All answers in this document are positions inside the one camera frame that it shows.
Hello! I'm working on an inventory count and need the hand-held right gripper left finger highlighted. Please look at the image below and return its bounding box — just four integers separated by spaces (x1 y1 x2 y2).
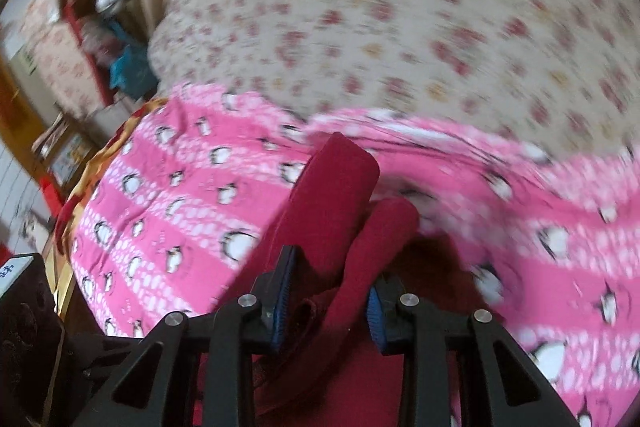
97 245 307 427

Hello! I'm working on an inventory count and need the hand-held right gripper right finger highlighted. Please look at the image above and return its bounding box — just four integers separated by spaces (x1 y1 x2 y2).
367 277 571 427

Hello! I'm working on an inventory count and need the blue plastic bag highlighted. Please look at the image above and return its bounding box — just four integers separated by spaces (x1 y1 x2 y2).
107 42 158 100

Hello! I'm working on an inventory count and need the floral cloth cover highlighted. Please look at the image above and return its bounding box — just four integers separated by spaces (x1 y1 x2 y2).
20 0 108 120

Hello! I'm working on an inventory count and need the floral bed sheet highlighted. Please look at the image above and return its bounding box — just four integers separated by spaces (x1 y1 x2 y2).
147 0 640 158

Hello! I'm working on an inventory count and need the brown wooden furniture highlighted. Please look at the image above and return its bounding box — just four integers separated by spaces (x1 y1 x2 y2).
0 52 56 158

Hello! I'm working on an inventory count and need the dark red sweater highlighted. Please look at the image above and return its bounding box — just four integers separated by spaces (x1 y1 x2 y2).
192 132 481 427

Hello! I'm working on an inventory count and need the pink penguin print blanket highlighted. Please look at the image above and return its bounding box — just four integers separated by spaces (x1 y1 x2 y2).
70 82 640 427

